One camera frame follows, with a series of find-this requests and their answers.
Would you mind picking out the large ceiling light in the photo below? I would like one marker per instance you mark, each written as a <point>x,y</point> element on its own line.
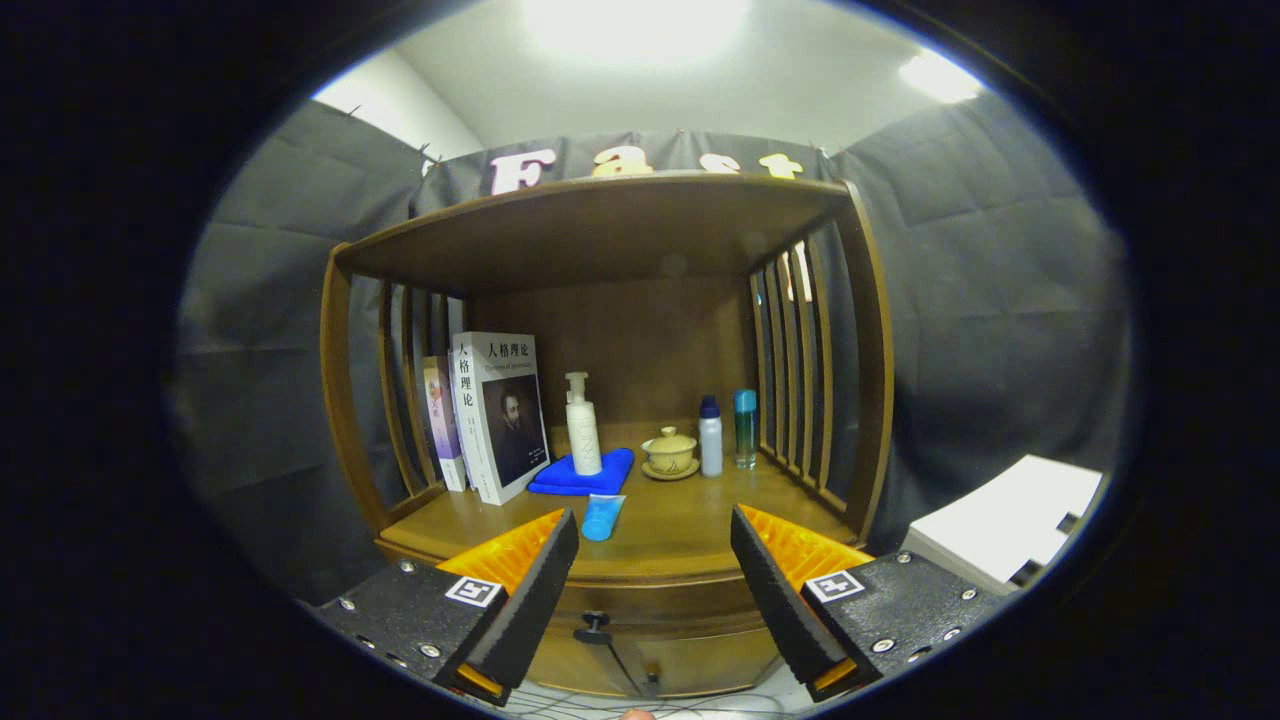
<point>635,25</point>

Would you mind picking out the brown wooden drawer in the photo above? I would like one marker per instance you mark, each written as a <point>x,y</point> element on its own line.
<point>660,605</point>

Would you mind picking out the light blue tube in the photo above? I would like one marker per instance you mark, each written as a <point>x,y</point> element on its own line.
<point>602,518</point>

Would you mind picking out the white bottle with blue cap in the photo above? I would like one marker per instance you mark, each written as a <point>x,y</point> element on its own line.
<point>710,445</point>

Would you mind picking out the white metal cabinet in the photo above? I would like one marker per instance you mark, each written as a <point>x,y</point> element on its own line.
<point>1000,520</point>

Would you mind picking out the white pump bottle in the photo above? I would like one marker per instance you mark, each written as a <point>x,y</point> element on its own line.
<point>584,440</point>

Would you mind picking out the thin purple book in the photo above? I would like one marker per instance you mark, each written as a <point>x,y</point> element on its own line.
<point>440,420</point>

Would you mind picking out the brown wooden cabinet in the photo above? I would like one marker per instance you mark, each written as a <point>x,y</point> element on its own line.
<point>600,230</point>

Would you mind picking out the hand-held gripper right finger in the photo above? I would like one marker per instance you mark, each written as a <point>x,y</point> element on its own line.
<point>775,600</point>

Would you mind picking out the white portrait cover book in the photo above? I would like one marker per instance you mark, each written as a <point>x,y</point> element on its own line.
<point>475,420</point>

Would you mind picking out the blue folded cloth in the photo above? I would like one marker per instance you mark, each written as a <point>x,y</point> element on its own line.
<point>560,482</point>

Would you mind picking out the yellow lidded teacup with saucer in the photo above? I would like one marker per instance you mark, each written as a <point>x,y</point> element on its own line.
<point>670,452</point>

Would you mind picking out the small ceiling light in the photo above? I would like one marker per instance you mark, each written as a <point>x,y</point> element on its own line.
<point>940,75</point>

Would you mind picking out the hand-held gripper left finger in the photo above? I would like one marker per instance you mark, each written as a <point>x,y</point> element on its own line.
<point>530,600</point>

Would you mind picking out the clear bottle with teal cap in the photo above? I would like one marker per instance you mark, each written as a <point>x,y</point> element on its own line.
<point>745,400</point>

